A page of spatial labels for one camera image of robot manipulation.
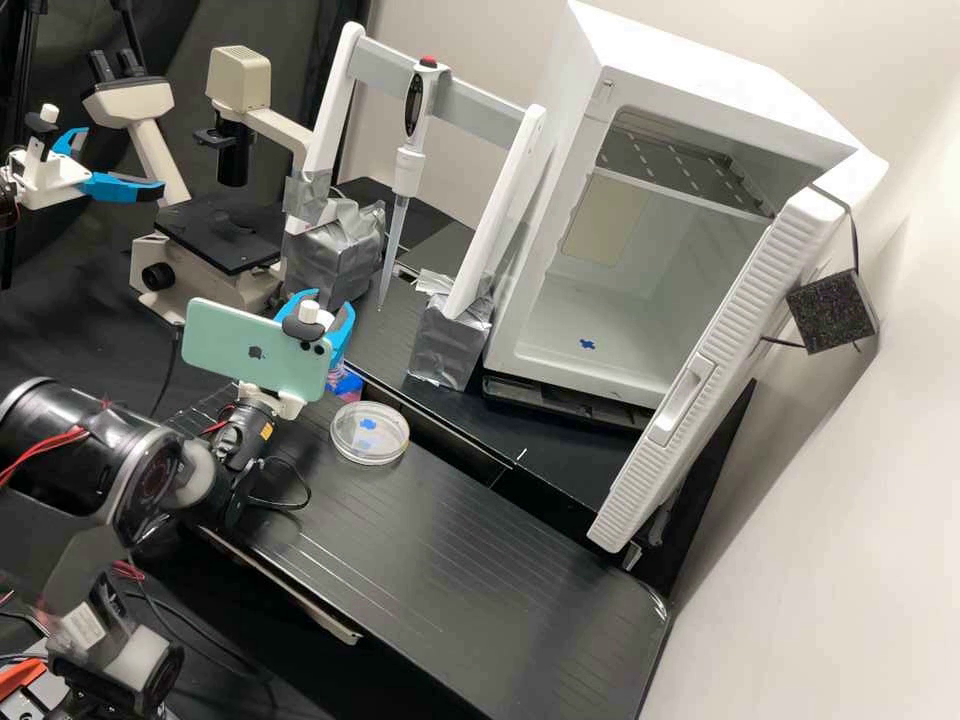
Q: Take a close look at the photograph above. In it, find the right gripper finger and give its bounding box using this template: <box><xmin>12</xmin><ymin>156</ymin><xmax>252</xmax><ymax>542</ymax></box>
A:
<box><xmin>272</xmin><ymin>287</ymin><xmax>325</xmax><ymax>326</ymax></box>
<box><xmin>326</xmin><ymin>301</ymin><xmax>359</xmax><ymax>376</ymax></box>

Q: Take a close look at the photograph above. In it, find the incubator door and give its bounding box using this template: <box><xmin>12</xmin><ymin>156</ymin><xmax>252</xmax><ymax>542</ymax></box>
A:
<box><xmin>586</xmin><ymin>185</ymin><xmax>881</xmax><ymax>556</ymax></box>

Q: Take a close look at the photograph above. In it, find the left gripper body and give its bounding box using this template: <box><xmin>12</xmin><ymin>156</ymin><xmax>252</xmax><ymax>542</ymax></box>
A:
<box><xmin>19</xmin><ymin>139</ymin><xmax>94</xmax><ymax>211</ymax></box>

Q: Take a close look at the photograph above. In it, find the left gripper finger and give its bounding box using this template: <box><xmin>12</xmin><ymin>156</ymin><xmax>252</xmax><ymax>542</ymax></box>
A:
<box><xmin>55</xmin><ymin>126</ymin><xmax>92</xmax><ymax>164</ymax></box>
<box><xmin>80</xmin><ymin>171</ymin><xmax>169</xmax><ymax>206</ymax></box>

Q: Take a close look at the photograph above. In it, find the right wrist camera phone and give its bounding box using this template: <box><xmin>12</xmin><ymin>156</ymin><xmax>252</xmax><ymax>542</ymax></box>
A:
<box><xmin>181</xmin><ymin>296</ymin><xmax>337</xmax><ymax>400</ymax></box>

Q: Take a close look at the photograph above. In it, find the white incubator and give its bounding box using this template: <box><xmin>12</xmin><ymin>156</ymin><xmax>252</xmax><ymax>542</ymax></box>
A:
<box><xmin>482</xmin><ymin>0</ymin><xmax>891</xmax><ymax>411</ymax></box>

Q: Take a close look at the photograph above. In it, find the cream microscope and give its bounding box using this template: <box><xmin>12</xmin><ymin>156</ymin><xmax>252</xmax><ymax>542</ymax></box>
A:
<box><xmin>80</xmin><ymin>44</ymin><xmax>318</xmax><ymax>325</ymax></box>

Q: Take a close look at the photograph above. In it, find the black cable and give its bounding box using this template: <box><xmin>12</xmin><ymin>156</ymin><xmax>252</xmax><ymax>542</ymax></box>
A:
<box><xmin>149</xmin><ymin>329</ymin><xmax>187</xmax><ymax>423</ymax></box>

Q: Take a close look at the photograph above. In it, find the white pipette stand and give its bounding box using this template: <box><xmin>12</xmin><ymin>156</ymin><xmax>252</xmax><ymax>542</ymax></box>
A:
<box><xmin>281</xmin><ymin>20</ymin><xmax>548</xmax><ymax>393</ymax></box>

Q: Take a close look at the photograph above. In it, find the pipette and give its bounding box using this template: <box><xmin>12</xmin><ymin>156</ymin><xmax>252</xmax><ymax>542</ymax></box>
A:
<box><xmin>376</xmin><ymin>56</ymin><xmax>452</xmax><ymax>311</ymax></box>

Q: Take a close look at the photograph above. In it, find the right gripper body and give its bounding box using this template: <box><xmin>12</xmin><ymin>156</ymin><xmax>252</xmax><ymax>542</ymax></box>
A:
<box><xmin>236</xmin><ymin>379</ymin><xmax>307</xmax><ymax>420</ymax></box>

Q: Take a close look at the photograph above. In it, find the left phone holder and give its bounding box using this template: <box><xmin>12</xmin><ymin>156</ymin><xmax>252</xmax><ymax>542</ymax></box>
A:
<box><xmin>23</xmin><ymin>104</ymin><xmax>62</xmax><ymax>163</ymax></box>

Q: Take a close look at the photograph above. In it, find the petri dish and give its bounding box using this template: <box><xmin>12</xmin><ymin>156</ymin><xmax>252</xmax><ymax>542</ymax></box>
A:
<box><xmin>330</xmin><ymin>400</ymin><xmax>412</xmax><ymax>467</ymax></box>

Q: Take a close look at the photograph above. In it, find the blue bottle holder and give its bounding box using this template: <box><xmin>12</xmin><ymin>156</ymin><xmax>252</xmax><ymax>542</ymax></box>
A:
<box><xmin>326</xmin><ymin>358</ymin><xmax>367</xmax><ymax>401</ymax></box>

